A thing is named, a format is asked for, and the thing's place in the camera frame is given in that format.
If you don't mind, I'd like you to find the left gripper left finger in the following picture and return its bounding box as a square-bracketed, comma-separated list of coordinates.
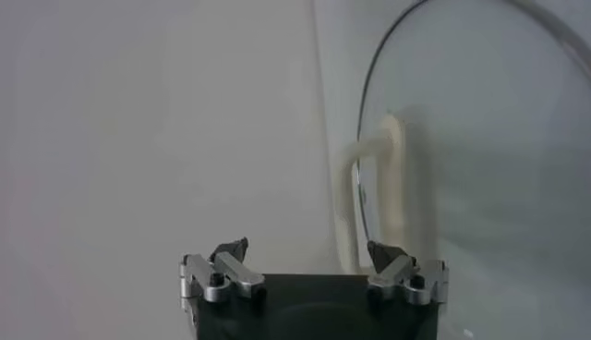
[178, 237, 268, 305]

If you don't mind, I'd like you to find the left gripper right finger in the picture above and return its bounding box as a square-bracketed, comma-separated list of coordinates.
[366, 239, 450, 308]

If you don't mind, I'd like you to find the glass lid with cream handle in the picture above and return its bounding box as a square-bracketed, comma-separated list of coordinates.
[332, 0, 591, 340]

